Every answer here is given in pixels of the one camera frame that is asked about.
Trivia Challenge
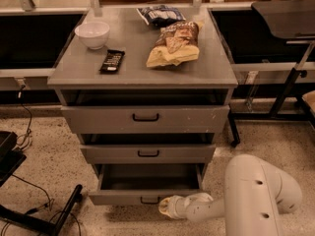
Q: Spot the black equipment stand left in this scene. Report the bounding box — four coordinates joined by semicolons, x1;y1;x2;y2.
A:
0;130;84;236

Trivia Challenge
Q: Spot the black stand with tray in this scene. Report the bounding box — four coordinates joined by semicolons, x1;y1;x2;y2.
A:
228;0;315;148

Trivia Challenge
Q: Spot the grey drawer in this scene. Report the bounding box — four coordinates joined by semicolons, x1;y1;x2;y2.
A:
80;133;216;164
90;163;205;206
62;97;229;134

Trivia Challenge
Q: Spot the black candy bar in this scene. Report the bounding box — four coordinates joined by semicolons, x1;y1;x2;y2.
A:
99;49;125;74

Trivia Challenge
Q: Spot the grey top drawer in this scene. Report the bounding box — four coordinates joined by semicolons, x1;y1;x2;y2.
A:
62;97;229;134

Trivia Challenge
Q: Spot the black cable on floor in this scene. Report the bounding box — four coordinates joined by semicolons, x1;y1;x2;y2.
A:
15;84;33;150

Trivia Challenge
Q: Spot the white bowl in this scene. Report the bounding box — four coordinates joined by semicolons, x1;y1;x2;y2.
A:
75;22;110;49

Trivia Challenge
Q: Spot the yellow brown chip bag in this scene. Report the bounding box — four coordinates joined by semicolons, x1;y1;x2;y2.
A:
146;21;204;68

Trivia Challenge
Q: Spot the grey middle drawer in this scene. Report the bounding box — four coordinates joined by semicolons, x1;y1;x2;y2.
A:
80;133;216;164

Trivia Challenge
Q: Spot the blue chip bag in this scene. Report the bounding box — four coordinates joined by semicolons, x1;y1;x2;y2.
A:
136;5;185;27

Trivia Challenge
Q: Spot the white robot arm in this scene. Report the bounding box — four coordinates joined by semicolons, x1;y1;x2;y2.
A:
158;154;302;236

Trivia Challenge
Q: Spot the grey drawer cabinet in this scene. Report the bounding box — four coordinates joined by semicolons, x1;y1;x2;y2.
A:
47;6;238;179

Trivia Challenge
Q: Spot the grey bottom drawer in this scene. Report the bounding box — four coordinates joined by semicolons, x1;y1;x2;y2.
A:
90;163;205;206

